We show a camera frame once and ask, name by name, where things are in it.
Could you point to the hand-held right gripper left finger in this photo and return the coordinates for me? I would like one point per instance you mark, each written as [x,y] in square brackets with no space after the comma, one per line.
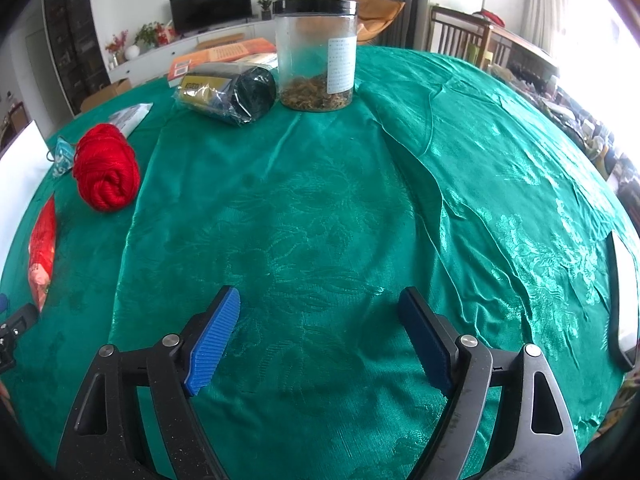
[212,340]

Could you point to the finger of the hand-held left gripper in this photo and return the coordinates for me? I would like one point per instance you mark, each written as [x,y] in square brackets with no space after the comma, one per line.
[15,325]

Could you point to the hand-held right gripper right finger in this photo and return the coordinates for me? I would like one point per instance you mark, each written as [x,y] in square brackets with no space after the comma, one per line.
[425,335]

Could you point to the pink plastic-wrapped packet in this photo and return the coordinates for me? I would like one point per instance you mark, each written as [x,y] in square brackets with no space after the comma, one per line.
[42,255]

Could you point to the white cardboard box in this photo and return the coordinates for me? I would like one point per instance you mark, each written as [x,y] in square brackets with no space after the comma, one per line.
[17,185]

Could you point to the green tablecloth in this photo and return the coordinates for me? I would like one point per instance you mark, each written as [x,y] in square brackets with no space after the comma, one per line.
[320,210]

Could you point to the teal triangular sachet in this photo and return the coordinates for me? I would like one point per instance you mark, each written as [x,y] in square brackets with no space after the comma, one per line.
[64,155]

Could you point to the red yarn ball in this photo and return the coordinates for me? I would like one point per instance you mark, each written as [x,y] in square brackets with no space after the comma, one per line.
[107,170]

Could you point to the black smartphone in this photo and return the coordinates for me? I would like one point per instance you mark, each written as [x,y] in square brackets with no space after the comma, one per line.
[625,305]

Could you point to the white flat packet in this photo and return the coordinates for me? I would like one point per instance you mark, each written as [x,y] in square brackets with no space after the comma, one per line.
[131,115]

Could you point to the brown cardboard box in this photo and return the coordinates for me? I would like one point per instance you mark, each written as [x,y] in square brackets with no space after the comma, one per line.
[107,92]

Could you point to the black roll in plastic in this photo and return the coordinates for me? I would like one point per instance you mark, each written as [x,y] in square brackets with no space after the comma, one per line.
[250,92]

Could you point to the pile of cluttered bottles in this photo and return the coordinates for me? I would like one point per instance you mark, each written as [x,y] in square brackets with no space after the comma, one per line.
[590,125]

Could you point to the orange flat book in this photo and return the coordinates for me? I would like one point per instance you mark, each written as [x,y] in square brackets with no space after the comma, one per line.
[220,56]

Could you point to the white television cabinet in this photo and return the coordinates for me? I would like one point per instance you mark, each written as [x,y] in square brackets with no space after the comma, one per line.
[150,59]

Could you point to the dark glass cabinet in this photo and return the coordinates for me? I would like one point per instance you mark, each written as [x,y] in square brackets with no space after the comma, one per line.
[70,35]

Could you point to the white round vase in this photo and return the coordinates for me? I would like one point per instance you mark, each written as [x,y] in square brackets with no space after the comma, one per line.
[132,52]

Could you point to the red flower bouquet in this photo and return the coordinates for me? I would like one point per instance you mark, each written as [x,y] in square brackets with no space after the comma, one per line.
[116,44]

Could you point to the clear jar with black lid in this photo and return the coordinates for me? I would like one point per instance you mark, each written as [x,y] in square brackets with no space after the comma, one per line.
[310,50]

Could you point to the wooden slatted chair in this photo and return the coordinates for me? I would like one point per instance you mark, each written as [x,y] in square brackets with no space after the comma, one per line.
[460,30]

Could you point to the red gift box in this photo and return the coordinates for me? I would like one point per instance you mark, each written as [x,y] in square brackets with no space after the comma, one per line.
[167,33]

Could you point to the bushy green plant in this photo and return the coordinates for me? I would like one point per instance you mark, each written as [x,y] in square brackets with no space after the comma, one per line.
[147,35]

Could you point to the red cloth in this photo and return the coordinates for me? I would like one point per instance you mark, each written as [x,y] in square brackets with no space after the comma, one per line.
[492,17]

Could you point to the orange lounge chair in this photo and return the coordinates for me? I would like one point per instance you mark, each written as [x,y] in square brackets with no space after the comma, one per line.
[380,12]

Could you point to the small potted plant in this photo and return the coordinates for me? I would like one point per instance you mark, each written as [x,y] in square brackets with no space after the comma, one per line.
[264,9]

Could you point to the black television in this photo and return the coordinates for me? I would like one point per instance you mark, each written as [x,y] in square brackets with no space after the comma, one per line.
[210,5]

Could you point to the white curtain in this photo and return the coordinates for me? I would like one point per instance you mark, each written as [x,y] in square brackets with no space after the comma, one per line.
[550,0]

